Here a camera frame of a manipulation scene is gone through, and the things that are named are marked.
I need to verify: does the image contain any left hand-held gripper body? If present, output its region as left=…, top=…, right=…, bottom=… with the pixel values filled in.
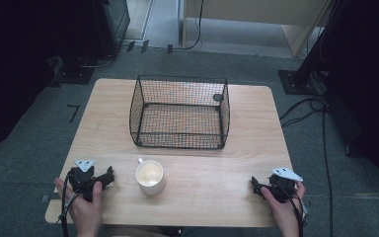
left=67, top=159, right=109, bottom=202

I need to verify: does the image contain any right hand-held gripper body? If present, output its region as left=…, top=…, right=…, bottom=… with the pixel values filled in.
left=267, top=166, right=305, bottom=203

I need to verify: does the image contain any white cup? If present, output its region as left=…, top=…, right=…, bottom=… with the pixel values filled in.
left=135, top=157, right=167, bottom=198

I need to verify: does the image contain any black wire mesh basket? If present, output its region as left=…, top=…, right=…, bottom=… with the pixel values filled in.
left=128, top=74, right=231, bottom=150

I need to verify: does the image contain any person's right hand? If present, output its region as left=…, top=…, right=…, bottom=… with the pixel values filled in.
left=260, top=181, right=307, bottom=237

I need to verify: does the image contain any person's left hand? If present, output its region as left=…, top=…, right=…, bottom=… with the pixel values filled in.
left=53, top=177, right=104, bottom=237

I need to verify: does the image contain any black curtain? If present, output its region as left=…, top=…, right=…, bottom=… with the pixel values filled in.
left=325, top=0, right=379, bottom=198
left=0, top=0, right=97, bottom=156

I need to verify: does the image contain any black equipment case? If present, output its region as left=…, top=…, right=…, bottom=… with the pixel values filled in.
left=92, top=0, right=131, bottom=59

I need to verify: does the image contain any light wooden cabinet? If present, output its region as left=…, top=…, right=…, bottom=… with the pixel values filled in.
left=181, top=0, right=333, bottom=59

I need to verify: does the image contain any right hand-held gripper cable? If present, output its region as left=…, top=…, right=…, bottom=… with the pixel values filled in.
left=275, top=183, right=308, bottom=237

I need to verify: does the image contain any hand-held gripper cable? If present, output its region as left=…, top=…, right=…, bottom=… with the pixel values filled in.
left=275, top=183, right=308, bottom=237
left=58, top=171, right=82, bottom=237

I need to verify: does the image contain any left hand-held gripper cable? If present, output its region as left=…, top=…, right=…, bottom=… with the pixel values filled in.
left=58, top=171, right=82, bottom=237

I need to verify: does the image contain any long black floor cable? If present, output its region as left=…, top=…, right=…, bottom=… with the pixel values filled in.
left=321, top=105, right=335, bottom=237

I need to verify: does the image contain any black floor cable bundle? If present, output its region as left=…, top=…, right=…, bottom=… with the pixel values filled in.
left=278, top=94, right=329, bottom=128

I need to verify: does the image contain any black stand base plate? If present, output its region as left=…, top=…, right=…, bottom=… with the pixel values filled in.
left=50, top=55, right=97, bottom=87

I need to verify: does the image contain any black stand with base plate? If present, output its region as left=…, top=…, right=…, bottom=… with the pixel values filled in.
left=277, top=0, right=347, bottom=97

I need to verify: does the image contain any hanging black cable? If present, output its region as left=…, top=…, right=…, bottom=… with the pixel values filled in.
left=173, top=0, right=205, bottom=52

